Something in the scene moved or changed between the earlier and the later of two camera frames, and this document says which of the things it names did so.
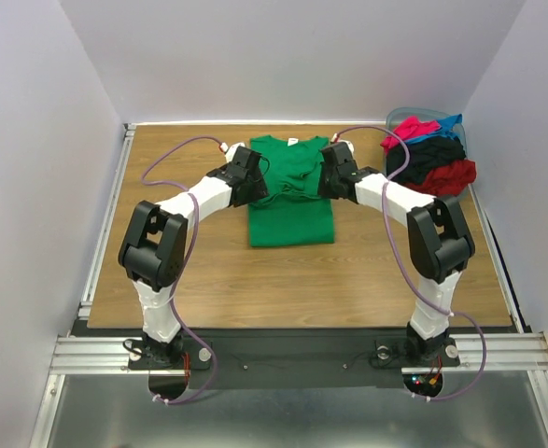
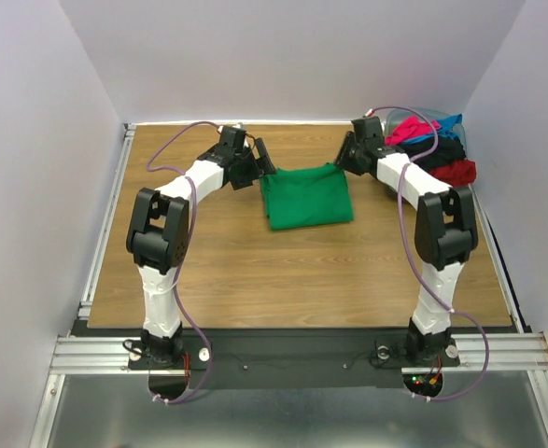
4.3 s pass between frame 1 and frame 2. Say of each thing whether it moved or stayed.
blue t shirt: stayed
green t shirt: moved
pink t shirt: stayed
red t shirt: stayed
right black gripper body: moved
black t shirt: stayed
